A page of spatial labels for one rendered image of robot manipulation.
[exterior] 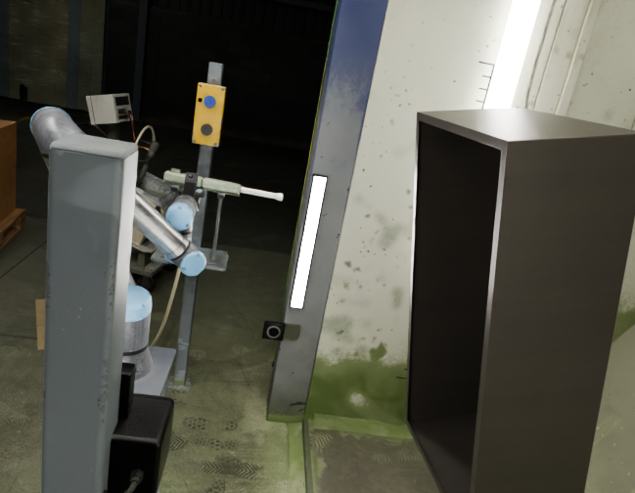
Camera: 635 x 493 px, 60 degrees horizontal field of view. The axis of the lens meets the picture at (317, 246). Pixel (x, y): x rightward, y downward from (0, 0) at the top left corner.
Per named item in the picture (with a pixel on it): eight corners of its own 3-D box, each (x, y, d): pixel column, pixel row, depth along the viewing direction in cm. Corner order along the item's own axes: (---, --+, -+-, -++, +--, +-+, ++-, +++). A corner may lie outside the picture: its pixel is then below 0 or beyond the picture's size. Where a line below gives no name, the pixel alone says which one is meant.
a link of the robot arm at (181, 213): (162, 231, 191) (165, 203, 188) (169, 220, 203) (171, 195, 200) (190, 235, 192) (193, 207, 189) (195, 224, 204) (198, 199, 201)
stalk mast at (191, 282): (186, 380, 294) (224, 64, 242) (184, 386, 288) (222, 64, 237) (174, 380, 293) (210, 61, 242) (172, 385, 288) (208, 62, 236)
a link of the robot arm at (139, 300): (105, 354, 173) (109, 304, 167) (95, 329, 186) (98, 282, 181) (154, 349, 181) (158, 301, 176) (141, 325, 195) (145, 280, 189)
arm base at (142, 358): (84, 378, 176) (86, 351, 173) (103, 348, 194) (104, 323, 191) (145, 384, 178) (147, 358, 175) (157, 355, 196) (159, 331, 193)
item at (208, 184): (157, 222, 224) (163, 167, 218) (159, 218, 229) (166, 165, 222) (274, 243, 230) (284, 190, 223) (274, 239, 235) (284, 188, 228)
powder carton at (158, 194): (122, 205, 418) (142, 160, 405) (172, 233, 420) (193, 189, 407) (86, 223, 367) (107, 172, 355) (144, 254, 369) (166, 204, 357)
